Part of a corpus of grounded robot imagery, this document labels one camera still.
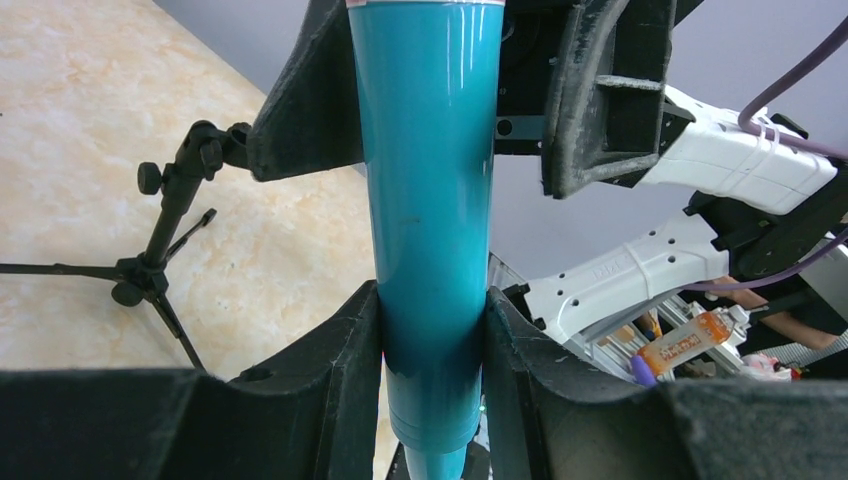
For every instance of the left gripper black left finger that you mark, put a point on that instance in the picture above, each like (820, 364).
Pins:
(308, 412)

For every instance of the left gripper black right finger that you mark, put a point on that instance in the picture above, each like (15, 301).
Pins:
(552, 415)

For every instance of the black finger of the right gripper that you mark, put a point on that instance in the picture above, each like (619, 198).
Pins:
(606, 94)
(310, 120)

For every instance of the small black tripod stand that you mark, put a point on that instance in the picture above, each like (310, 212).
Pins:
(203, 152)

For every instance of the orange labelled bottle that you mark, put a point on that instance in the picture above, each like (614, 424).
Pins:
(691, 339)

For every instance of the person forearm in background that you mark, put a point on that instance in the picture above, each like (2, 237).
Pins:
(783, 323)

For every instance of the turquoise toy microphone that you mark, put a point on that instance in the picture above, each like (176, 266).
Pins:
(427, 77)

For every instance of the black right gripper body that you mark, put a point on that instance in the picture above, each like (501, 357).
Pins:
(531, 37)

